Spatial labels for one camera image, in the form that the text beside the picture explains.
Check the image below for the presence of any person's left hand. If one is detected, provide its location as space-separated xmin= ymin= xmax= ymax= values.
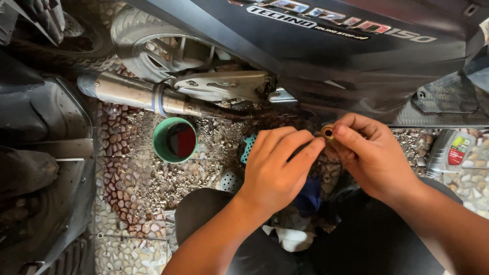
xmin=237 ymin=126 xmax=326 ymax=219

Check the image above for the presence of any white cloth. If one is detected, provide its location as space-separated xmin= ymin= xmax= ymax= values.
xmin=261 ymin=225 xmax=317 ymax=253

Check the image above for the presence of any black scooter body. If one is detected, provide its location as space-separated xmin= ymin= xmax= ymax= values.
xmin=126 ymin=0 xmax=489 ymax=128

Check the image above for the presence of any scooter rear wheel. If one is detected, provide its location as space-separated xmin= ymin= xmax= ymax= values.
xmin=111 ymin=5 xmax=245 ymax=85

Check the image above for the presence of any silver exhaust pipe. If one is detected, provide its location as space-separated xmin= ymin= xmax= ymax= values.
xmin=76 ymin=71 xmax=277 ymax=123

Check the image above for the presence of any grey engine oil bottle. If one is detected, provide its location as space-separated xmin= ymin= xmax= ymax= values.
xmin=426 ymin=129 xmax=477 ymax=180

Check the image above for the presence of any grey perforated sandal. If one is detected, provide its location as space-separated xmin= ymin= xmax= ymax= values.
xmin=219 ymin=167 xmax=246 ymax=194

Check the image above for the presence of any black motorcycle tyre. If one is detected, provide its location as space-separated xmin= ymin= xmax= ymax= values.
xmin=7 ymin=0 xmax=117 ymax=72

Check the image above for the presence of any person's right hand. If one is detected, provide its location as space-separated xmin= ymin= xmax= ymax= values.
xmin=325 ymin=113 xmax=423 ymax=208

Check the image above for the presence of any small gold metal bolt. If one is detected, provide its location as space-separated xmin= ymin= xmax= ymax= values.
xmin=320 ymin=124 xmax=336 ymax=141

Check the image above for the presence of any black ribbed footrest plate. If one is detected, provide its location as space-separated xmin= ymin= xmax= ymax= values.
xmin=416 ymin=73 xmax=479 ymax=114

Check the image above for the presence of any dusty black parked scooter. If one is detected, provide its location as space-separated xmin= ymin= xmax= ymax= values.
xmin=0 ymin=50 xmax=97 ymax=275

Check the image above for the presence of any green cup of dark oil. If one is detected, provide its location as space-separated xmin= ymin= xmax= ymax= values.
xmin=152 ymin=117 xmax=198 ymax=164

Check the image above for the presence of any silver swingarm bracket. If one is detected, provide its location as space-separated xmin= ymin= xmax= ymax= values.
xmin=171 ymin=70 xmax=273 ymax=103

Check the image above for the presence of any blue cloth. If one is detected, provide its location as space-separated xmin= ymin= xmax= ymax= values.
xmin=292 ymin=176 xmax=324 ymax=215

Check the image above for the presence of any teal perforated sandal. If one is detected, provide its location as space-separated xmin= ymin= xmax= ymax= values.
xmin=238 ymin=134 xmax=259 ymax=166

